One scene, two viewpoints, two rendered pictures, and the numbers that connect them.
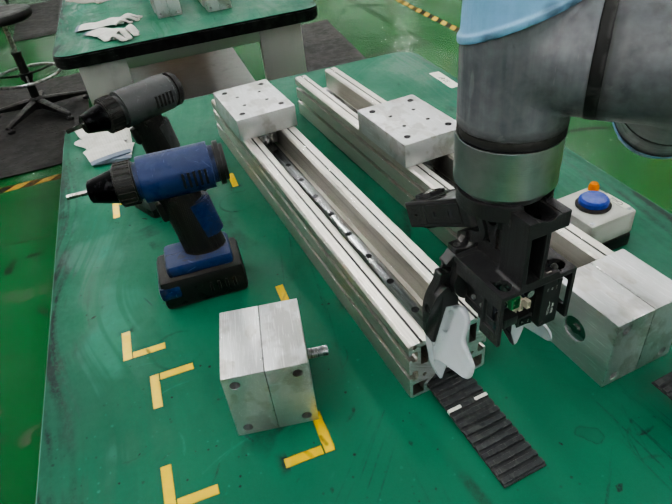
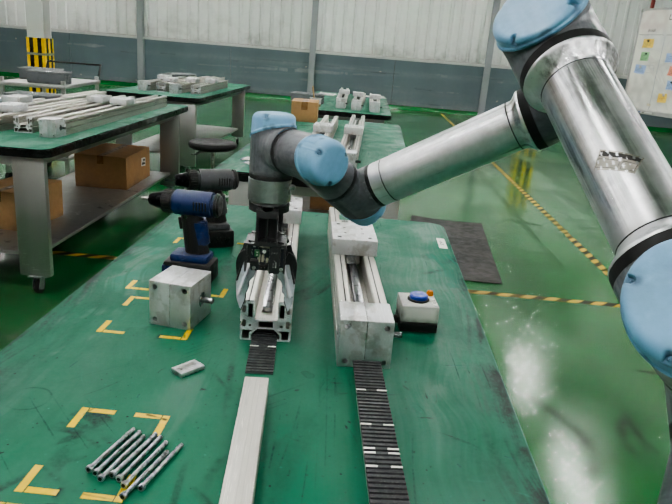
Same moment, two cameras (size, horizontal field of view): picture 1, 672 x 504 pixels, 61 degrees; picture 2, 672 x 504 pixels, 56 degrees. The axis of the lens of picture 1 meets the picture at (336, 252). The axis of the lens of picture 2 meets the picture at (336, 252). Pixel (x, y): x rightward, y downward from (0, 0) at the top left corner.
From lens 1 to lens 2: 86 cm
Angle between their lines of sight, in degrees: 25
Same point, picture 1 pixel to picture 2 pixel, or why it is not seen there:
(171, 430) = (122, 312)
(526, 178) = (261, 192)
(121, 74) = not seen: hidden behind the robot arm
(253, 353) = (171, 278)
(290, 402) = (178, 310)
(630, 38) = (281, 140)
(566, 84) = (266, 153)
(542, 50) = (262, 140)
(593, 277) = (356, 305)
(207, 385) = not seen: hidden behind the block
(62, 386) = (90, 286)
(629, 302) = (359, 316)
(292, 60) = not seen: hidden behind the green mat
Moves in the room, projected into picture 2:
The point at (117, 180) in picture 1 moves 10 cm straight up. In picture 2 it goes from (163, 195) to (162, 152)
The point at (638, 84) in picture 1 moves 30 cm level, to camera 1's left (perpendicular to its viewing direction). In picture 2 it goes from (280, 155) to (119, 133)
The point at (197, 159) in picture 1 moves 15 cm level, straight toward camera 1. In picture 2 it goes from (204, 197) to (183, 213)
